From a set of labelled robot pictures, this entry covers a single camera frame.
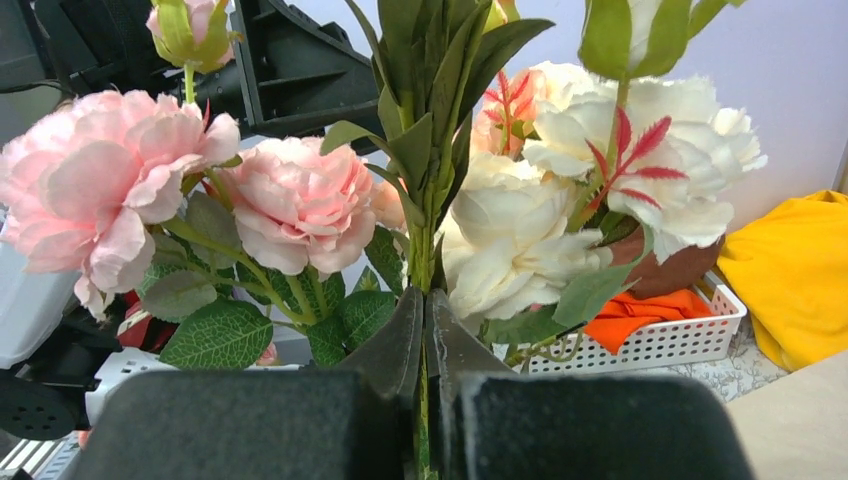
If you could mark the brown cloth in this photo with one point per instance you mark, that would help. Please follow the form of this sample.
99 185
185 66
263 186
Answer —
651 279

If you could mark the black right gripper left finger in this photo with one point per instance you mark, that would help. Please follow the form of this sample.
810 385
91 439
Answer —
351 421

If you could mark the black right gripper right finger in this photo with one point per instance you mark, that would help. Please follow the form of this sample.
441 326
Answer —
498 424

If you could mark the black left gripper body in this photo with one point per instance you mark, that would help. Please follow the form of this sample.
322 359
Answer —
105 45

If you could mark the yellow cloth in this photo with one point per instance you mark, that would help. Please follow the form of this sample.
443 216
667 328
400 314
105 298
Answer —
790 269

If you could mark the beige kraft wrapping paper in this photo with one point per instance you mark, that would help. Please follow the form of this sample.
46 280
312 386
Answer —
795 428

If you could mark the white plastic basket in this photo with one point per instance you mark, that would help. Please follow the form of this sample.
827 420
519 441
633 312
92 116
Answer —
662 344

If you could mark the orange cloth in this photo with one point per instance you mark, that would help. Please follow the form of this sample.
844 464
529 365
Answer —
624 314

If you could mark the floral patterned table mat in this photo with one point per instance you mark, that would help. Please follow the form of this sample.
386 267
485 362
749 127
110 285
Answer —
743 370

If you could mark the large pink peony stem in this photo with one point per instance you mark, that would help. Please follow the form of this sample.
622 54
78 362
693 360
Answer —
153 195

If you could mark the cream white rose stem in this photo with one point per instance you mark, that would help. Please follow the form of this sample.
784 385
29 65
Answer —
618 145

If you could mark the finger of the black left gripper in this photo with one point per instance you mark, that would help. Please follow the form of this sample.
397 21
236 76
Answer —
291 76

